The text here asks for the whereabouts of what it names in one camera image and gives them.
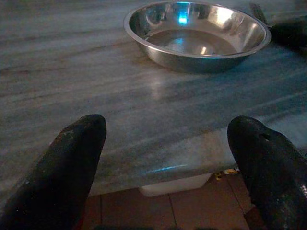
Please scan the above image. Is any shallow stainless steel bowl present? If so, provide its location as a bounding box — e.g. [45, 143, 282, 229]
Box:
[123, 0, 272, 74]

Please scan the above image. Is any yellow wrapper scrap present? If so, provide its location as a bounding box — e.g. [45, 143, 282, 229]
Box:
[214, 168, 240, 180]

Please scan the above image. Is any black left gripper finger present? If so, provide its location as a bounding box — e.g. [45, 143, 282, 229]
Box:
[0, 114, 107, 230]
[226, 115, 307, 230]
[268, 16, 307, 56]

